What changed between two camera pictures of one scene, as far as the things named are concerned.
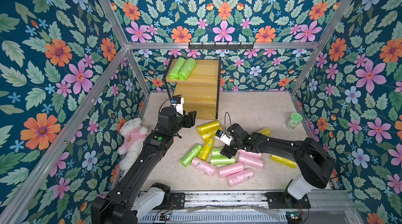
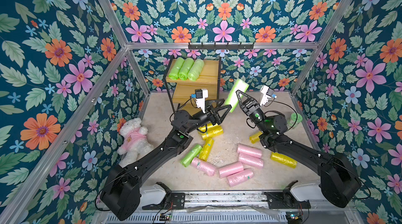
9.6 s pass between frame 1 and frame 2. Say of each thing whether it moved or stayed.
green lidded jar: stayed
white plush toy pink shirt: stayed
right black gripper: moved
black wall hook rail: stayed
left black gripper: moved
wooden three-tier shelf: stayed
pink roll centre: stayed
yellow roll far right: stayed
